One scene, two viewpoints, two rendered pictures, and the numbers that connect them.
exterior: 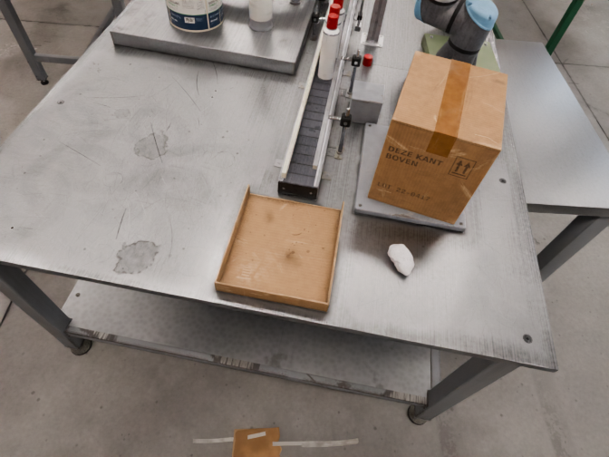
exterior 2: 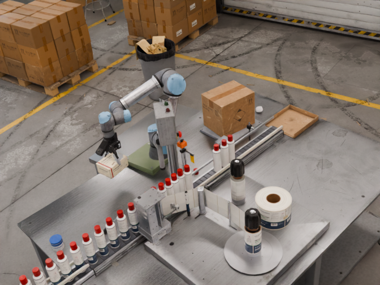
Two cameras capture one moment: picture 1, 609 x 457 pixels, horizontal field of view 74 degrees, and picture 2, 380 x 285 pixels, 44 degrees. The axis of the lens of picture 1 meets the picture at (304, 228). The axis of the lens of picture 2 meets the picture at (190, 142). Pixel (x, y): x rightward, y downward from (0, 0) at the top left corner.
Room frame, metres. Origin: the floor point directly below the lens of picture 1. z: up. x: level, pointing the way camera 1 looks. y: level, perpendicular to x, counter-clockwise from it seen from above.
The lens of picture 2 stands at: (3.12, 1.57, 2.86)
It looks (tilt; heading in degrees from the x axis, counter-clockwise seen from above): 36 degrees down; 225
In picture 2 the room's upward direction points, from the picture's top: 6 degrees counter-clockwise
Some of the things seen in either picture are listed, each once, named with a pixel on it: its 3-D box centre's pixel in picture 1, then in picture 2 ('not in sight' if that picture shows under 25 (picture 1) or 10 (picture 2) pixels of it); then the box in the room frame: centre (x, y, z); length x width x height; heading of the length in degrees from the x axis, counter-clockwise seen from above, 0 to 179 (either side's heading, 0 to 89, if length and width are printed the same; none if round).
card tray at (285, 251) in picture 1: (284, 243); (292, 120); (0.55, 0.04, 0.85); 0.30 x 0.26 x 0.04; 176
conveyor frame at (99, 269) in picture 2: (335, 34); (197, 189); (1.54, -0.02, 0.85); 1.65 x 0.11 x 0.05; 176
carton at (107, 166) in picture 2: not in sight; (112, 164); (1.79, -0.52, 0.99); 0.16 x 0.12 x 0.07; 5
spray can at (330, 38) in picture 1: (329, 48); (230, 148); (1.21, 0.00, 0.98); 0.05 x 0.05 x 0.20
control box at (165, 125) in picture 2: not in sight; (165, 123); (1.64, -0.12, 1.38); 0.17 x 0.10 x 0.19; 51
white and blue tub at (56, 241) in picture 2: not in sight; (56, 242); (2.37, -0.37, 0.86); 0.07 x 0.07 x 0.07
